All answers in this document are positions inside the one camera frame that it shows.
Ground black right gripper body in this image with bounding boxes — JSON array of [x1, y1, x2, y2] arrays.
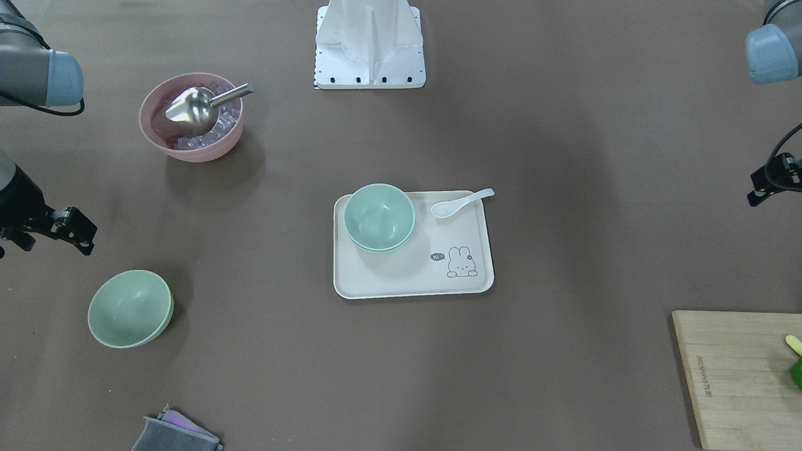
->
[[1, 165, 98, 255]]

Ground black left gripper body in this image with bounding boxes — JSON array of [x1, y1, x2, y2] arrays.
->
[[747, 152, 801, 207]]

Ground green bowl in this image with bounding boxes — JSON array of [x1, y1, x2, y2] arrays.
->
[[343, 183, 416, 239], [88, 269, 175, 349], [348, 235, 410, 253]]

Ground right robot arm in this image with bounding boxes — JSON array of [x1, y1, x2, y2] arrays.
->
[[1, 1, 98, 255]]

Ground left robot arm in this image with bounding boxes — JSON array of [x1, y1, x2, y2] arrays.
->
[[745, 1, 801, 207]]

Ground yellow plastic knife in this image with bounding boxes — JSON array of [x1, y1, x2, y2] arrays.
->
[[784, 334, 802, 357]]

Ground pink bowl with ice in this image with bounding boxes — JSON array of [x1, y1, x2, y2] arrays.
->
[[138, 72, 254, 163]]

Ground green lime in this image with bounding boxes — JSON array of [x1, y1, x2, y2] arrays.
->
[[789, 358, 802, 390]]

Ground metal scoop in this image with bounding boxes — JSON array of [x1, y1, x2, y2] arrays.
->
[[162, 83, 254, 138]]

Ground bamboo cutting board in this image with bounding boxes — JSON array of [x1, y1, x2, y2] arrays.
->
[[671, 310, 801, 450]]

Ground grey folded cloth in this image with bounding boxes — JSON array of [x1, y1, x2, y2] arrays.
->
[[132, 405, 224, 450]]

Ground white ceramic spoon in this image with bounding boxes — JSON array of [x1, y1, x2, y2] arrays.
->
[[430, 188, 495, 218]]

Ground cream serving tray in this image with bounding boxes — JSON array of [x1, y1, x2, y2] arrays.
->
[[333, 190, 495, 299]]

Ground green bowl on tray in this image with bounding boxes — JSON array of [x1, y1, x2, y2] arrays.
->
[[348, 235, 410, 253]]

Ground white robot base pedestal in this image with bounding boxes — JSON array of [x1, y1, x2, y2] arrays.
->
[[313, 1, 427, 90]]

